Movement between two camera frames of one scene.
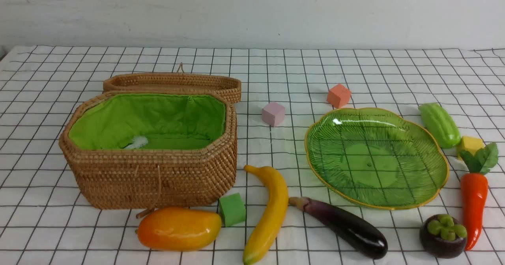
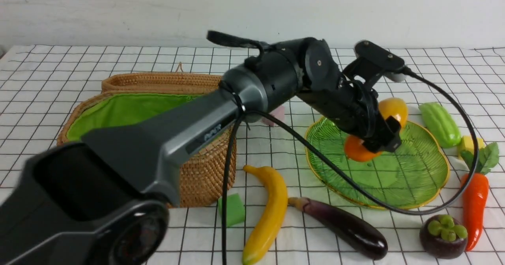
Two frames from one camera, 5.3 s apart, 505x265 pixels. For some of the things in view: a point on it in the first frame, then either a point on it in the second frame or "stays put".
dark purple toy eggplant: [366, 243] stays put
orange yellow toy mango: [178, 229] → [355, 148]
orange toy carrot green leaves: [474, 188] stays put
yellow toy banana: [266, 232] stays put
